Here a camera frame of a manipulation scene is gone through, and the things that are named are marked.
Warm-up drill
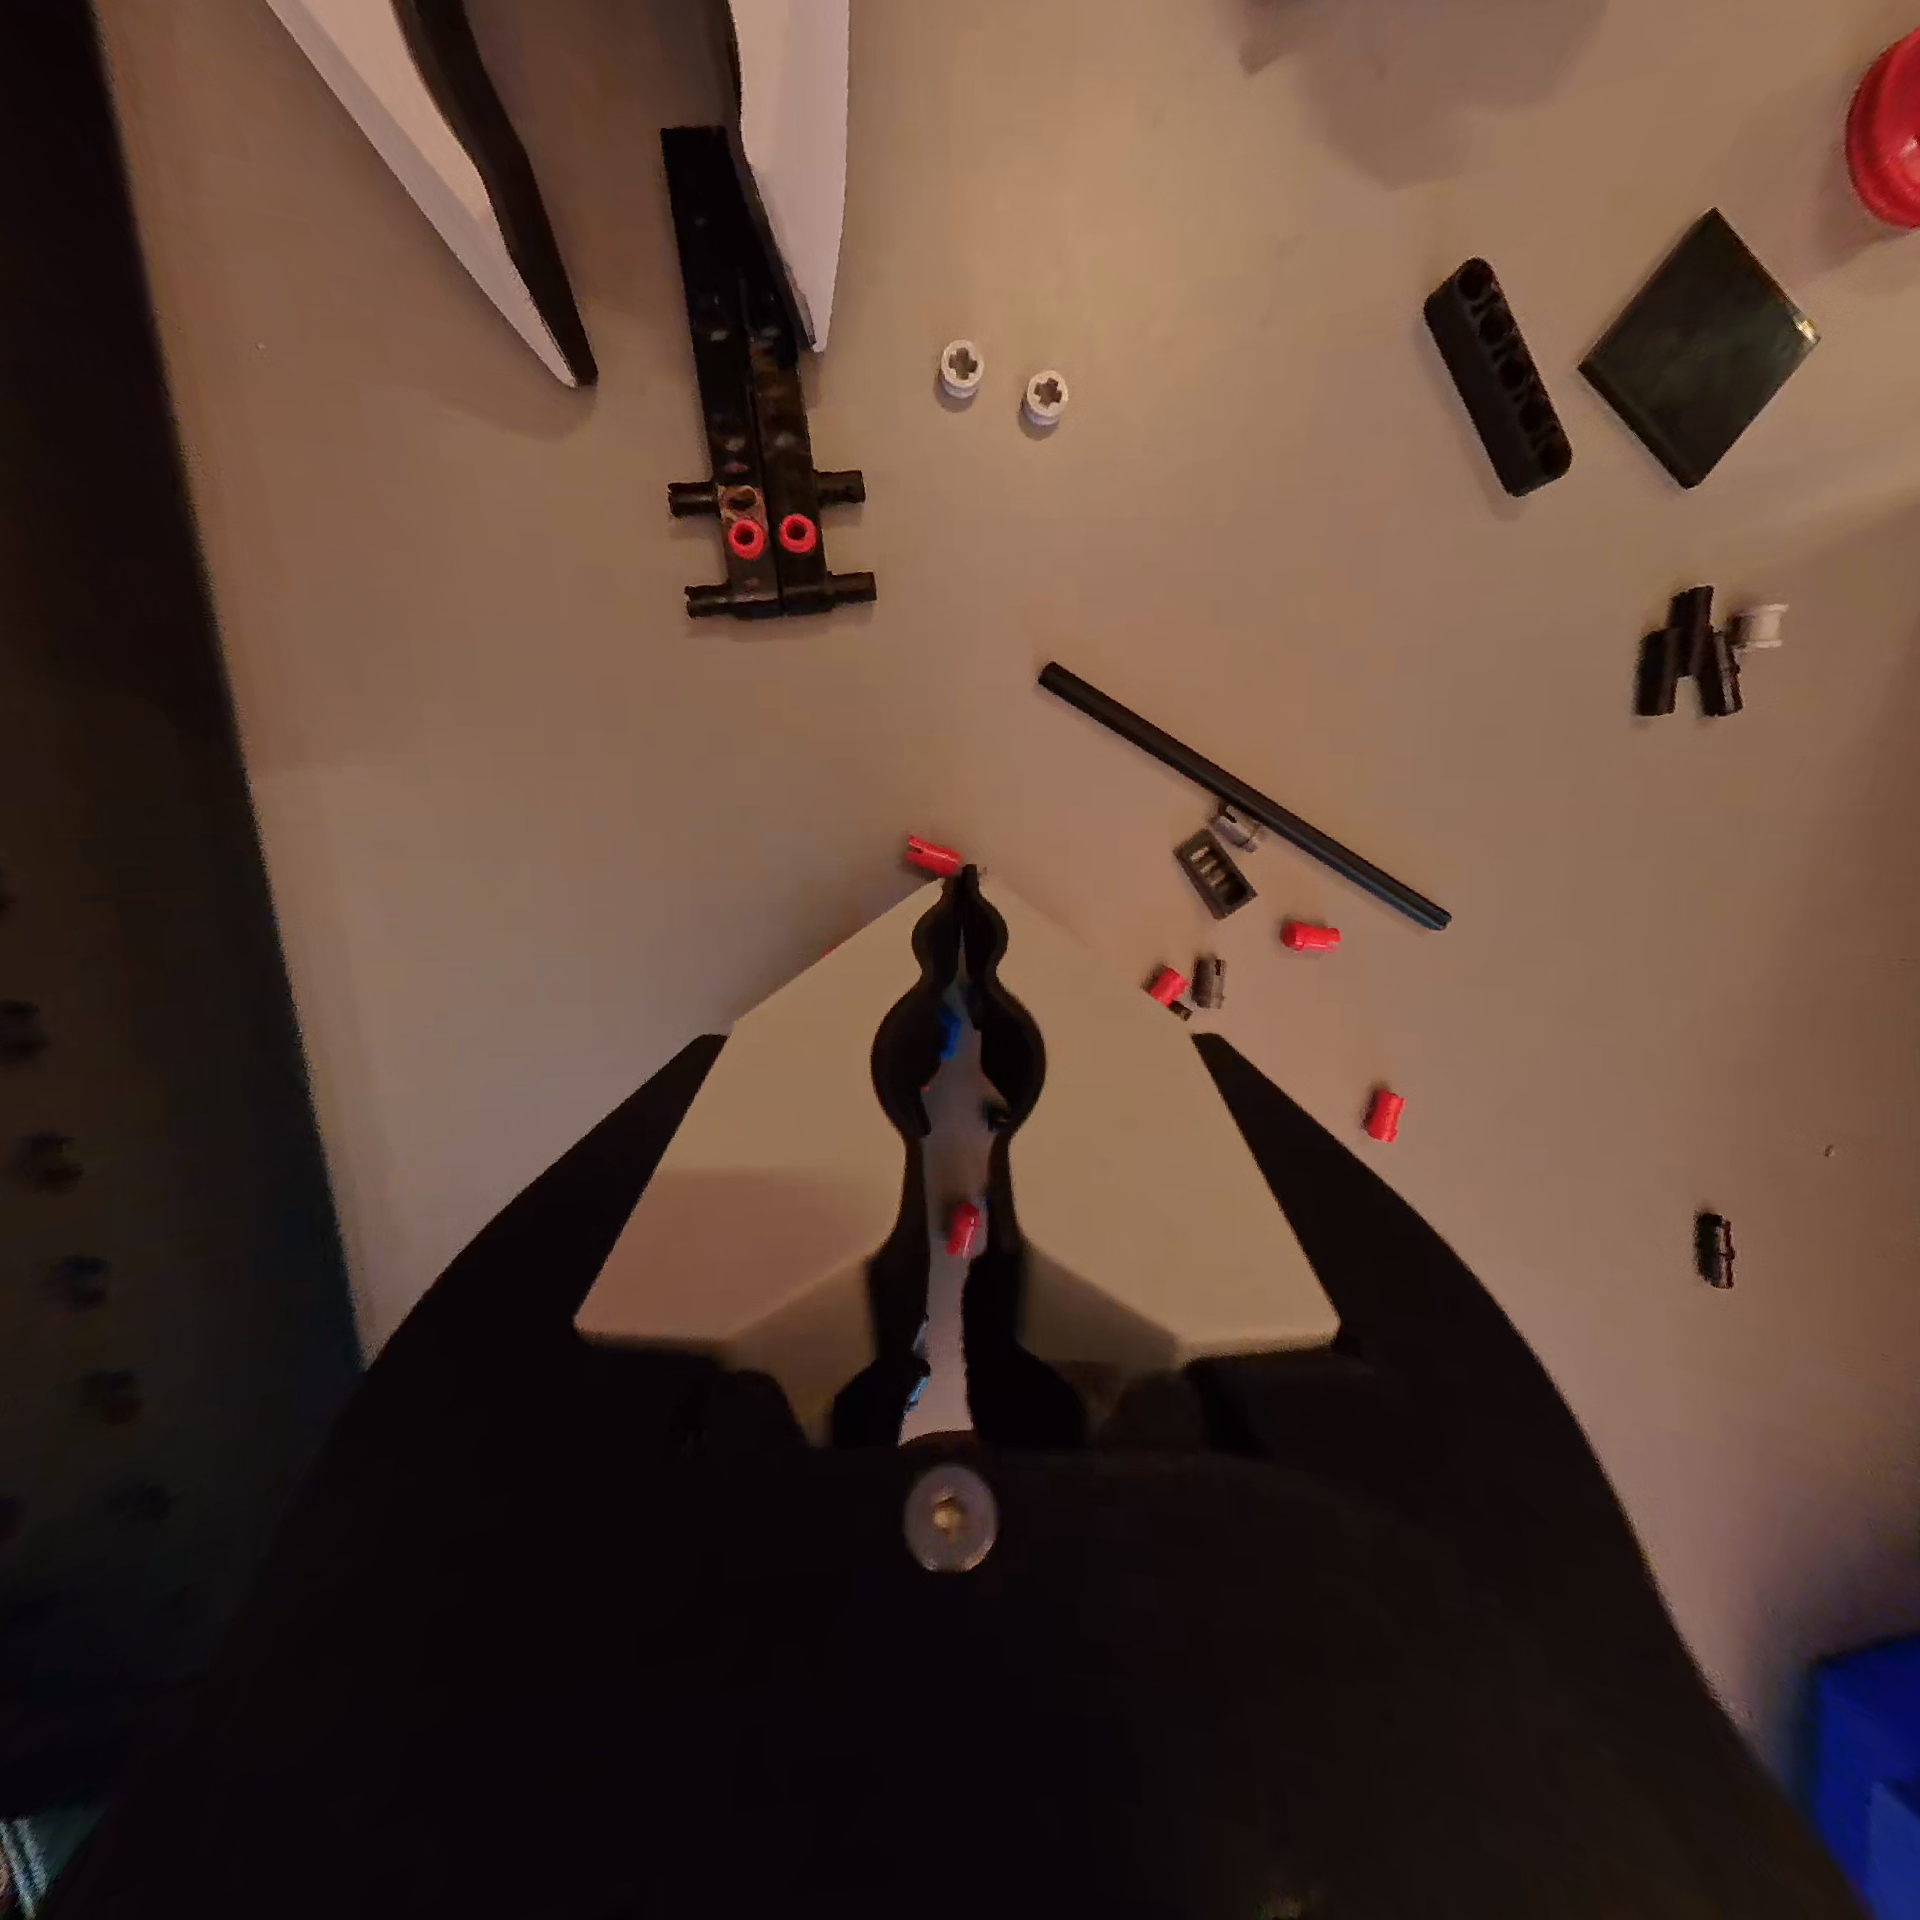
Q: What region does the grey desk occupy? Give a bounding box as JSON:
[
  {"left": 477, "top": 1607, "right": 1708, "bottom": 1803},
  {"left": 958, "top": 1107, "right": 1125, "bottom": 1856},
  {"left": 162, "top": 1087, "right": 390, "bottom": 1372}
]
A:
[{"left": 90, "top": 0, "right": 1920, "bottom": 1800}]

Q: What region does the bunch of small black pins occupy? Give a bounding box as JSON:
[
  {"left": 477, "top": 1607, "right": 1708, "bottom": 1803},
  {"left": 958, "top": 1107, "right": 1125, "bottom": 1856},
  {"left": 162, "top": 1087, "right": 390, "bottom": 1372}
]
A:
[{"left": 1634, "top": 586, "right": 1747, "bottom": 720}]

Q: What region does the black perforated panel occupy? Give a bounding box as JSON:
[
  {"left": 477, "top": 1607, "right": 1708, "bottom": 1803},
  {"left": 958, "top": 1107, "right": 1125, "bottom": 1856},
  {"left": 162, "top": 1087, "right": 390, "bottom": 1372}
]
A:
[{"left": 0, "top": 0, "right": 366, "bottom": 1800}]

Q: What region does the black smooth square tile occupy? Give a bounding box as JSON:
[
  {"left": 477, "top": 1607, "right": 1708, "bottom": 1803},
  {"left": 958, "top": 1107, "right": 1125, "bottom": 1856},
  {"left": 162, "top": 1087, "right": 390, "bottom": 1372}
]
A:
[{"left": 1578, "top": 208, "right": 1824, "bottom": 491}]

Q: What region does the blue storage bin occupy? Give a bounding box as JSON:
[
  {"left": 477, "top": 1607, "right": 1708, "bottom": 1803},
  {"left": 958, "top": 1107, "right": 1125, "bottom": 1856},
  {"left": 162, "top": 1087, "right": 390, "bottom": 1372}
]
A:
[{"left": 1808, "top": 1640, "right": 1920, "bottom": 1883}]

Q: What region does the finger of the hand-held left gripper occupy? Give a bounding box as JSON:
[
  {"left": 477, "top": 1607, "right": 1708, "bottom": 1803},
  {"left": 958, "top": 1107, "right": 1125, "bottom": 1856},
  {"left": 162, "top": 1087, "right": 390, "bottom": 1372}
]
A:
[
  {"left": 262, "top": 0, "right": 602, "bottom": 392},
  {"left": 726, "top": 0, "right": 854, "bottom": 357}
]

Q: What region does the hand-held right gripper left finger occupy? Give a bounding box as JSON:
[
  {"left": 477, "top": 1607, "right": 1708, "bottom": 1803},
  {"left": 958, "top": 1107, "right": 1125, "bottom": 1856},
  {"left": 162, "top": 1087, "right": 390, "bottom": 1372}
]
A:
[{"left": 573, "top": 882, "right": 964, "bottom": 1450}]

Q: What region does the red toy wheel hub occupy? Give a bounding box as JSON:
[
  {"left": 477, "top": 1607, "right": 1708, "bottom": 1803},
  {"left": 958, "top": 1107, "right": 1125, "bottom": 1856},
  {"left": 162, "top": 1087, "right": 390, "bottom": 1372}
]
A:
[{"left": 1842, "top": 30, "right": 1920, "bottom": 231}]

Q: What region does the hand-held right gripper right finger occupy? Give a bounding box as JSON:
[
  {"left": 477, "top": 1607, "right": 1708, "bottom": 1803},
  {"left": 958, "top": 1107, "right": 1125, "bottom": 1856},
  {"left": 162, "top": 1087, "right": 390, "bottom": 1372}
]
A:
[{"left": 964, "top": 870, "right": 1344, "bottom": 1450}]

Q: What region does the long black axle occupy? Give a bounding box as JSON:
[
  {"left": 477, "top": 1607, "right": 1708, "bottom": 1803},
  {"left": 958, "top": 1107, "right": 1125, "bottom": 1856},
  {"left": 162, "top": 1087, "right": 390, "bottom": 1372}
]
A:
[{"left": 1038, "top": 660, "right": 1453, "bottom": 934}]

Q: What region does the short black brick beam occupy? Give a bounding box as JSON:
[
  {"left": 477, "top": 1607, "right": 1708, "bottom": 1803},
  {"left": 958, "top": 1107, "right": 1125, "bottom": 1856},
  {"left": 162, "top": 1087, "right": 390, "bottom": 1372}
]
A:
[{"left": 1422, "top": 258, "right": 1574, "bottom": 498}]

